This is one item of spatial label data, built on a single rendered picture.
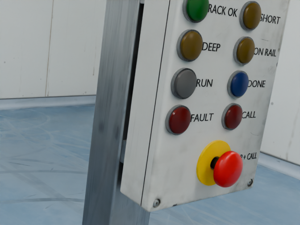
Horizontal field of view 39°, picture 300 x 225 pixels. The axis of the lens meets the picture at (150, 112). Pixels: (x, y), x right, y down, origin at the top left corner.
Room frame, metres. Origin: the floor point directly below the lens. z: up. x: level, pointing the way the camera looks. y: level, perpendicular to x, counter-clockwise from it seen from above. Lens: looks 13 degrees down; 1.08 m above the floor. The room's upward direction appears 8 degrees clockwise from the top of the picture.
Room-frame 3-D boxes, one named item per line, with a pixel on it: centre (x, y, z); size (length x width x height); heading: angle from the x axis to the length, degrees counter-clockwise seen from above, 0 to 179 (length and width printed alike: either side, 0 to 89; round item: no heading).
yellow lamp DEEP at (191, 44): (0.40, -0.03, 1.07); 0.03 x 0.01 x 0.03; 130
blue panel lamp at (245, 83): (0.45, -0.09, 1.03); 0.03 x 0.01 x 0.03; 130
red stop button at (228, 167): (0.43, -0.08, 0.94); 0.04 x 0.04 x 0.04; 40
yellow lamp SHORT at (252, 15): (0.45, -0.09, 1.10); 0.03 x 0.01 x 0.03; 130
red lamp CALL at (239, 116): (0.45, -0.09, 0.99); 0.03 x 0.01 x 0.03; 130
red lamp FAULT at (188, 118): (0.40, -0.03, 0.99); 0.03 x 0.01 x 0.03; 130
